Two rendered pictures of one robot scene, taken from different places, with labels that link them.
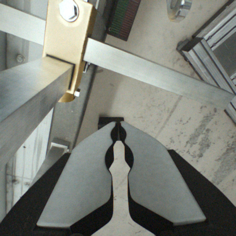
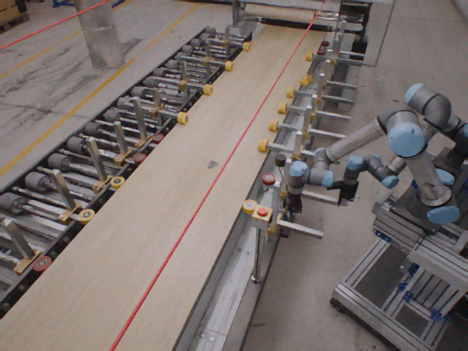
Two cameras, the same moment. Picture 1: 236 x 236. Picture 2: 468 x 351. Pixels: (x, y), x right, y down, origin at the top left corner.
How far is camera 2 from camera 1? 175 cm
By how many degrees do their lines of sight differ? 77
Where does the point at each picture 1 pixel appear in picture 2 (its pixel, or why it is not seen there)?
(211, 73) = (361, 305)
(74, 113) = (267, 260)
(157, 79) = (298, 228)
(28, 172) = (217, 324)
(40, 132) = (237, 287)
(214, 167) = not seen: outside the picture
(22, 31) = not seen: hidden behind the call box
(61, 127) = not seen: hidden behind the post
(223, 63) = (369, 299)
